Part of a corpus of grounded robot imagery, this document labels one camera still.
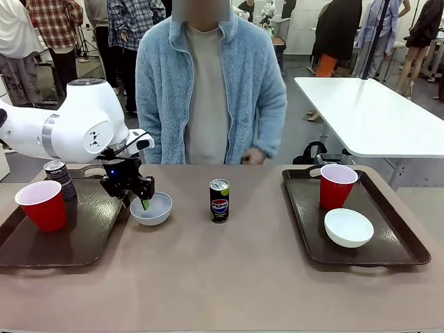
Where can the black tripod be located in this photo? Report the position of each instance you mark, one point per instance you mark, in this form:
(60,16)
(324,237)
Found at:
(85,45)

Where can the person's left forearm blue sleeve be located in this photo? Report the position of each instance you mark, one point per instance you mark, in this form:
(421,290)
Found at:
(275,132)

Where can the red plastic cup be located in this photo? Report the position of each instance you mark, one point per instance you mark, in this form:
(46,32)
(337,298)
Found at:
(334,194)
(48,215)

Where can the person's left hand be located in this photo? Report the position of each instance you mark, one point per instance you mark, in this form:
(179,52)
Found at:
(255,156)

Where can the dark brown serving tray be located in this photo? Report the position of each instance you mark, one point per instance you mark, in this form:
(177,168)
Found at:
(86,236)
(388,249)

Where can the person's right forearm blue sleeve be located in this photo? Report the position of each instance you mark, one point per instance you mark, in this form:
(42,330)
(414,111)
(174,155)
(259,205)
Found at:
(147,138)

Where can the white folding table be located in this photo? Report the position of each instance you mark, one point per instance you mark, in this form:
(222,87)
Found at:
(374,118)

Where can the person in blue fleece jacket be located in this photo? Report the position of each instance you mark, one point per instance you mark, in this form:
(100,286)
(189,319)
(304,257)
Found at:
(166,104)

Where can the bystander in white top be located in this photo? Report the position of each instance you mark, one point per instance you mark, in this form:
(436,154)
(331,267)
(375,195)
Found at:
(17,41)

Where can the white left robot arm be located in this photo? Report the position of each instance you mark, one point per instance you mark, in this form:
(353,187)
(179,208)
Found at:
(69,132)

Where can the bystander in red plaid shirt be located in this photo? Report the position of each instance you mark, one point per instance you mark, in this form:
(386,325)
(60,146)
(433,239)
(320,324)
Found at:
(55,24)

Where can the bystander in black top shorts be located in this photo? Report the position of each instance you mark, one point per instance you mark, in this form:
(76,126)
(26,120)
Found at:
(421,31)

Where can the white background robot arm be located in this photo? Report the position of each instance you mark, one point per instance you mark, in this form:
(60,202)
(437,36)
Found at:
(267,14)

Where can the bystander in dark trousers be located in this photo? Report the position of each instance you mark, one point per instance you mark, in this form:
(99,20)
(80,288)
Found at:
(102,45)

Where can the bystander in black coat orange trousers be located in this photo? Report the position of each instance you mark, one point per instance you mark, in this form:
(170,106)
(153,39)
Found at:
(334,31)

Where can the white plastic bowl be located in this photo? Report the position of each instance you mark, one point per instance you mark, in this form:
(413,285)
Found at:
(157,215)
(348,229)

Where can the black vertical pole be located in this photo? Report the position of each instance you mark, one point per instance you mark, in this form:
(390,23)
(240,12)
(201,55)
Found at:
(376,34)

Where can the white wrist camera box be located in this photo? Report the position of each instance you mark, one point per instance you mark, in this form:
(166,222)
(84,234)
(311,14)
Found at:
(144,140)

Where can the bystander in blue plaid shirt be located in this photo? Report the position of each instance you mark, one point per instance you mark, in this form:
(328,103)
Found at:
(128,24)

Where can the bystander in light blue shirt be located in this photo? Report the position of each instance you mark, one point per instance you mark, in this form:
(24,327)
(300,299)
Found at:
(381,38)

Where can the black Pepsi can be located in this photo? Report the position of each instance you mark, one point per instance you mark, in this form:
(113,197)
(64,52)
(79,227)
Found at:
(64,180)
(219,204)

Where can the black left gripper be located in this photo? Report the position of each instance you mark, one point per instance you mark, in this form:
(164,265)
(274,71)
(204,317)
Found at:
(123,177)

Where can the black backpack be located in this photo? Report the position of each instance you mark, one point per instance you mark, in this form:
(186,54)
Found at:
(308,154)

